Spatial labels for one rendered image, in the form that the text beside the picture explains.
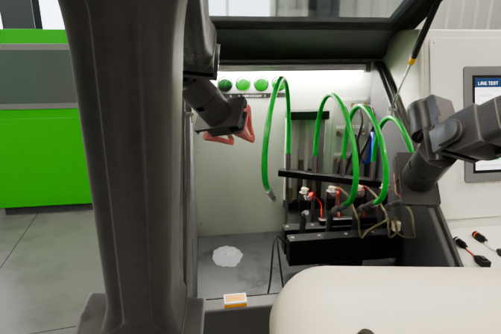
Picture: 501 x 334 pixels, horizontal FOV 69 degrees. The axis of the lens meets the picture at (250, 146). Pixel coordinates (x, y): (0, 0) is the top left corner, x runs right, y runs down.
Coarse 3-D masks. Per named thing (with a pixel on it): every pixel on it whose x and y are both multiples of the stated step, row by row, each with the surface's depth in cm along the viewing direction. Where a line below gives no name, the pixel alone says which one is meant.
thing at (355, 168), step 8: (328, 96) 103; (336, 96) 97; (320, 104) 109; (320, 112) 111; (344, 112) 92; (320, 120) 113; (344, 120) 91; (352, 128) 89; (352, 136) 88; (352, 144) 87; (352, 152) 87; (312, 160) 118; (312, 168) 119; (352, 192) 88; (352, 200) 89; (336, 208) 98; (344, 208) 94
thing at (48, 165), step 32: (0, 32) 291; (32, 32) 294; (64, 32) 297; (0, 64) 296; (32, 64) 300; (64, 64) 303; (0, 96) 303; (32, 96) 306; (64, 96) 310; (0, 128) 310; (32, 128) 313; (64, 128) 317; (0, 160) 317; (32, 160) 321; (64, 160) 324; (0, 192) 324; (32, 192) 328; (64, 192) 332
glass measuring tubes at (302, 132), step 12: (300, 120) 124; (312, 120) 124; (324, 120) 125; (300, 132) 125; (312, 132) 125; (324, 132) 128; (300, 144) 126; (312, 144) 126; (324, 144) 129; (300, 156) 127; (300, 168) 128; (300, 180) 129
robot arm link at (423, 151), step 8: (424, 128) 58; (432, 128) 58; (424, 136) 58; (424, 144) 58; (416, 152) 59; (424, 152) 57; (432, 152) 56; (416, 160) 59; (424, 160) 56; (432, 160) 56; (440, 160) 56; (448, 160) 56; (416, 168) 60; (424, 168) 58; (432, 168) 57; (440, 168) 56; (448, 168) 57; (424, 176) 59; (432, 176) 58; (440, 176) 59
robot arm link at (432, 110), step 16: (432, 96) 60; (416, 112) 61; (432, 112) 59; (448, 112) 58; (416, 128) 60; (448, 128) 51; (464, 128) 50; (432, 144) 54; (448, 144) 51; (464, 160) 55; (480, 160) 55
